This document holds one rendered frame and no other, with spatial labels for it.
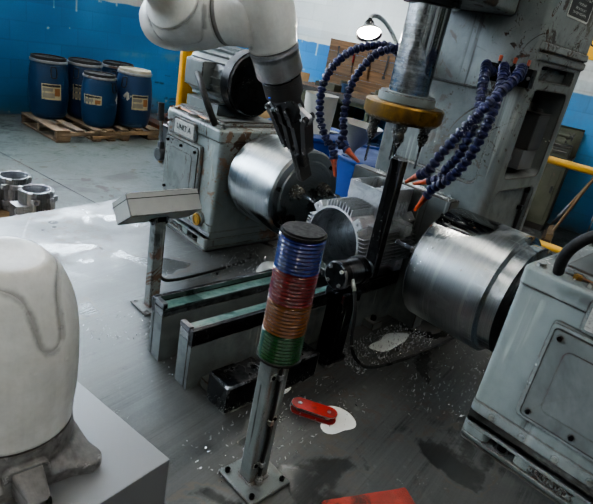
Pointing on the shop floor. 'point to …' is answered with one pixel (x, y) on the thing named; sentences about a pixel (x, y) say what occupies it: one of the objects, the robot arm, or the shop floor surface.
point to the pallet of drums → (88, 99)
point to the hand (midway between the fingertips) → (301, 164)
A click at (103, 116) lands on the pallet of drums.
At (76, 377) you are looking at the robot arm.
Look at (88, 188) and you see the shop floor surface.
